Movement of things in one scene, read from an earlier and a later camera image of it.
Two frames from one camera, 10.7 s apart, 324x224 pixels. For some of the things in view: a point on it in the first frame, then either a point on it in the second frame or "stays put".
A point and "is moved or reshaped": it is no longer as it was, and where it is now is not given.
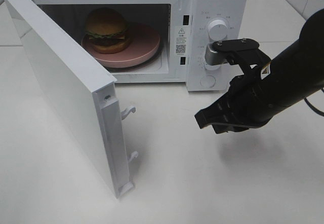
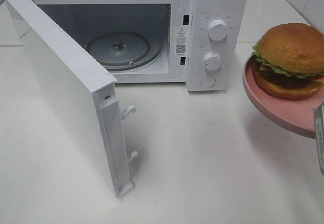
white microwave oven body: [145, 32] stays put
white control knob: [217, 30] stays put
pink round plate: [144, 43] to [296, 116]
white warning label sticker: [180, 42] stays put
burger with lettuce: [107, 31] is moved or reshaped
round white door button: [207, 81] stays put
